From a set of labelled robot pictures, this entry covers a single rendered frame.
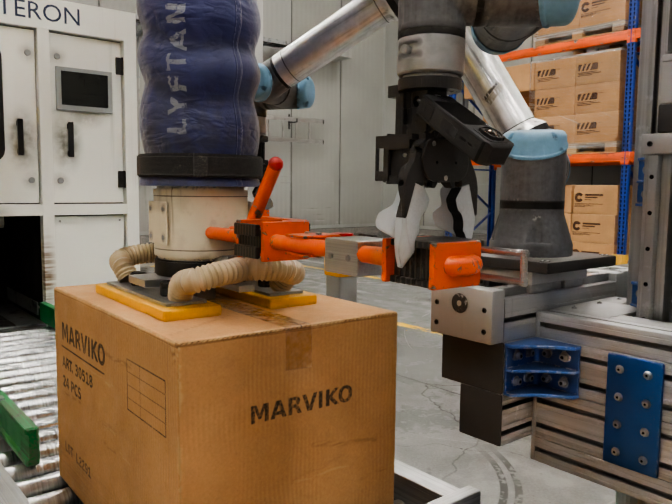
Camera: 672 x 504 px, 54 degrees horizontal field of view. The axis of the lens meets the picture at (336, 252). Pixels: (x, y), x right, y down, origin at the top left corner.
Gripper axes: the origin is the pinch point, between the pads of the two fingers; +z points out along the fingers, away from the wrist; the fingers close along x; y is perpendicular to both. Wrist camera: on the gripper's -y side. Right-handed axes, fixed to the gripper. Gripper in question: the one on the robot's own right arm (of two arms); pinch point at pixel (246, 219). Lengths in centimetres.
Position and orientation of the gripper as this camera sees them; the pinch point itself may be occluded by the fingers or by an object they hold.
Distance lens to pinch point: 163.5
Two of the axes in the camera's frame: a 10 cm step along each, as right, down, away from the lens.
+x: 8.0, -0.5, 6.0
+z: -0.1, 10.0, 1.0
